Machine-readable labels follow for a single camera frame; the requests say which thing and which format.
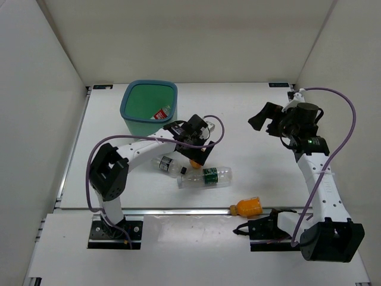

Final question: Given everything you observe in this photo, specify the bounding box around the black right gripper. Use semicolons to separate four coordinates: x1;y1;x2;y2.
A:
249;102;299;139

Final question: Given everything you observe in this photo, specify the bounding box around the small orange bottle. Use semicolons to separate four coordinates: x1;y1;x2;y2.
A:
189;160;201;169

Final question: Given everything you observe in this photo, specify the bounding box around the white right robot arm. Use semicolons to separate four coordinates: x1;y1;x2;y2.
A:
233;102;365;263

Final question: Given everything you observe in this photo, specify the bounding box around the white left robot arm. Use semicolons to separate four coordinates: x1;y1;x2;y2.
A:
85;114;216;238

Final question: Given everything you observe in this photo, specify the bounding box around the green plastic bin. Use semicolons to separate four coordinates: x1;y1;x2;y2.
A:
120;80;178;136

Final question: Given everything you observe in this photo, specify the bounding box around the right blue corner label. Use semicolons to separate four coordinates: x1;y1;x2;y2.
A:
268;82;290;88

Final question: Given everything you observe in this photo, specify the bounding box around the blue corner label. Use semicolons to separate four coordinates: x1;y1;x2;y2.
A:
268;82;290;88
92;85;113;90

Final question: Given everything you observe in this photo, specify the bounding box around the clear bottle black label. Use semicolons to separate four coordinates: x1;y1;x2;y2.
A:
151;156;187;178

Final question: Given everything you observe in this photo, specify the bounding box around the clear bottle green label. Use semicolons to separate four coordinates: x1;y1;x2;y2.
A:
177;167;233;189

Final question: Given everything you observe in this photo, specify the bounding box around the clear bottle red label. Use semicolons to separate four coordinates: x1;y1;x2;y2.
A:
151;105;171;120

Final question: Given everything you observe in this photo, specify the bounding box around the orange juice bottle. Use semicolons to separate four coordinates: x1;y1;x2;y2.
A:
230;197;263;217

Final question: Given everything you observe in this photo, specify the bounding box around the left blue corner label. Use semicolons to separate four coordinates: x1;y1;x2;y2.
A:
92;85;113;90

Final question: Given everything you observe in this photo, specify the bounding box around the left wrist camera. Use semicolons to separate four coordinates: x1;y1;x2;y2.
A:
206;121;216;133

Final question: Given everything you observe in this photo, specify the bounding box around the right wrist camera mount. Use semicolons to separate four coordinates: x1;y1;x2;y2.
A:
282;88;305;113

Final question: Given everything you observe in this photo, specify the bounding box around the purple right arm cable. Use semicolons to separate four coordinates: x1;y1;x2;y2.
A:
291;86;357;247

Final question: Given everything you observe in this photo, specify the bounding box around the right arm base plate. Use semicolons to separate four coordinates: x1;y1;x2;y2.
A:
233;209;300;252

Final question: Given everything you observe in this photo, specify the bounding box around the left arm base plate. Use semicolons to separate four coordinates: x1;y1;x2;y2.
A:
88;216;143;250

